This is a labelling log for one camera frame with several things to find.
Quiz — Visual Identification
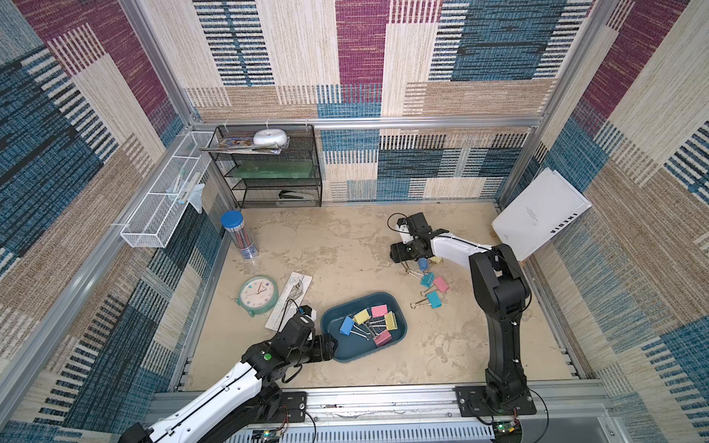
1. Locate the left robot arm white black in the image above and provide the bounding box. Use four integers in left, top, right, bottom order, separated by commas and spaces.
119, 314, 337, 442

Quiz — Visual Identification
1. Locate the yellow binder clip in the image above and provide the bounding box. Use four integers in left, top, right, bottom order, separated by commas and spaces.
372, 311, 398, 330
353, 309, 371, 332

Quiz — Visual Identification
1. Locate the pink binder clip on table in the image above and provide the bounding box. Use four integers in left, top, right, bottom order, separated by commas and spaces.
425, 277, 450, 295

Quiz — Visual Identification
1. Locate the pink binder clip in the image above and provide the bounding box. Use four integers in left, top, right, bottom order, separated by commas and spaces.
370, 305, 389, 319
373, 330, 393, 347
425, 277, 450, 295

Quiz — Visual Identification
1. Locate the teal binder clip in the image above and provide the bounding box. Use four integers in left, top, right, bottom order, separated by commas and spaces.
420, 272, 436, 288
410, 291, 442, 309

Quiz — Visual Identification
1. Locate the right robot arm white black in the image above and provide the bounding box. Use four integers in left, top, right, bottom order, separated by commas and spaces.
390, 212, 537, 417

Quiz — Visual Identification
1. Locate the magazine on shelf top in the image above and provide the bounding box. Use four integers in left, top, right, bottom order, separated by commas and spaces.
199, 137, 289, 155

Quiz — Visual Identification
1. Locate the white packaged item flat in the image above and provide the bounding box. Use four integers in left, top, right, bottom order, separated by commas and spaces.
265, 272, 313, 332

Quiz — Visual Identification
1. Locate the black stapler on shelf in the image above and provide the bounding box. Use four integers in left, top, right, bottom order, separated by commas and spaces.
279, 190, 317, 201

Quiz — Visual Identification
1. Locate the white round device on shelf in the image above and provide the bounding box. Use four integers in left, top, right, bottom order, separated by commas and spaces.
253, 128, 288, 148

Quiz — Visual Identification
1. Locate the black mesh shelf rack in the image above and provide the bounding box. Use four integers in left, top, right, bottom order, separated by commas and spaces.
201, 124, 323, 210

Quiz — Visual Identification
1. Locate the green round clock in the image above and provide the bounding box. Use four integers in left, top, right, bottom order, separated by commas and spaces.
236, 275, 279, 317

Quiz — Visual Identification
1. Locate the white binder folder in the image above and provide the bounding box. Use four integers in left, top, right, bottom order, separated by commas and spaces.
492, 168, 592, 261

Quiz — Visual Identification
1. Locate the teal plastic storage box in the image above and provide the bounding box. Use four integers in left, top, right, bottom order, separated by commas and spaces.
319, 292, 407, 364

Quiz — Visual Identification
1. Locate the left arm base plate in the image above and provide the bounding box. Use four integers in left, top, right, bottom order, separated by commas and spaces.
262, 391, 308, 424

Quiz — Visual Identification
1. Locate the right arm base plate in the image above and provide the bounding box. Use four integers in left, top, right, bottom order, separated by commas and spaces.
453, 385, 537, 418

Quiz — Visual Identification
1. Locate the green tray on shelf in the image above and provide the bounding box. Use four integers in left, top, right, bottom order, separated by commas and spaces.
226, 161, 315, 179

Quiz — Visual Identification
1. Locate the teal binder clip upper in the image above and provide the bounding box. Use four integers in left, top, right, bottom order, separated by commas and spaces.
420, 272, 436, 288

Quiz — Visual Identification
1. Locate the white wire wall basket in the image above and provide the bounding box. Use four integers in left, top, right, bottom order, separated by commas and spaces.
121, 131, 212, 248

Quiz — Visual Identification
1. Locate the clear tube of coloured pencils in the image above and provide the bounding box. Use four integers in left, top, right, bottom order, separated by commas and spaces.
221, 210, 258, 260

